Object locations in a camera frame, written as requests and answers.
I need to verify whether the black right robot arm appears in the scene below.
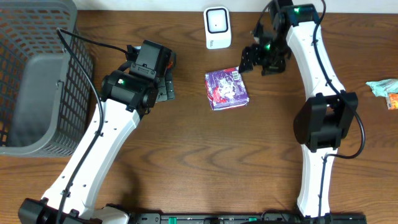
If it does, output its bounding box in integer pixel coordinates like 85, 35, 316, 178
238, 1, 360, 223

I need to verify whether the red purple snack bag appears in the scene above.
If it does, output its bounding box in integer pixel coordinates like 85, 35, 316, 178
205, 67, 249, 111

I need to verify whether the grey plastic mesh basket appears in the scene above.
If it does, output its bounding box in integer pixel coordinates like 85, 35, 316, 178
1, 1, 93, 157

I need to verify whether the teal snack packet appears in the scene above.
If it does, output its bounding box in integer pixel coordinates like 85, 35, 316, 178
366, 78, 397, 97

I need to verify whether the orange tissue pack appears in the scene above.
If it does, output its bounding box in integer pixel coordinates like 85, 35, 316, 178
386, 93, 398, 110

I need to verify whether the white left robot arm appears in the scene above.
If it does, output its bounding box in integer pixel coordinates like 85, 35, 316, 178
18, 40, 177, 223

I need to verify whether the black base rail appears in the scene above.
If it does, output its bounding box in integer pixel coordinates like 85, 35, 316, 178
127, 210, 367, 224

